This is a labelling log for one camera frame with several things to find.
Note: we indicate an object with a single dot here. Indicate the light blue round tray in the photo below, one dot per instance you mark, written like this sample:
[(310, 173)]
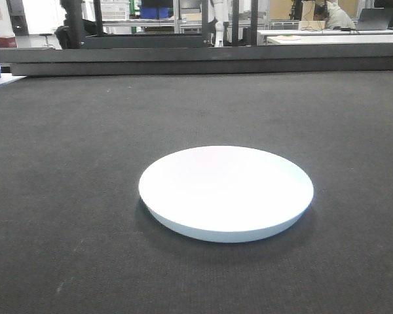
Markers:
[(225, 194)]

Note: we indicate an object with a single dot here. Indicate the blue bins on far shelf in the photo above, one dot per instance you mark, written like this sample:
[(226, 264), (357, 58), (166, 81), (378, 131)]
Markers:
[(154, 12)]

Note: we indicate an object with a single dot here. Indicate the white humanoid robot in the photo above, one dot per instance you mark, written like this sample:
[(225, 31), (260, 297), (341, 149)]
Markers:
[(221, 14)]

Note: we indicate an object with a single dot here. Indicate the white desk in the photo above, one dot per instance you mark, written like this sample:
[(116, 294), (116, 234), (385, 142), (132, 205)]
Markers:
[(295, 37)]

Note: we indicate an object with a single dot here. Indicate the black stool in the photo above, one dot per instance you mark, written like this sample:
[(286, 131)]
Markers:
[(47, 43)]

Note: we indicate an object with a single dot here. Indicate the seated person in grey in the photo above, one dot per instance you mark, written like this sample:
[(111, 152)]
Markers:
[(333, 16)]

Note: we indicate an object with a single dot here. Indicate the red box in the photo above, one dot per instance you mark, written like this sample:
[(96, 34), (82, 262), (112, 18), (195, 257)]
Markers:
[(8, 42)]

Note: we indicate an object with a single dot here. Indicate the black metal frame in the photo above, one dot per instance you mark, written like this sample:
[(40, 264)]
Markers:
[(117, 24)]

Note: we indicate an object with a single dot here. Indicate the black table edge rail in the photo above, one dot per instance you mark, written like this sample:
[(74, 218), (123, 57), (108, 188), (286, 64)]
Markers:
[(41, 62)]

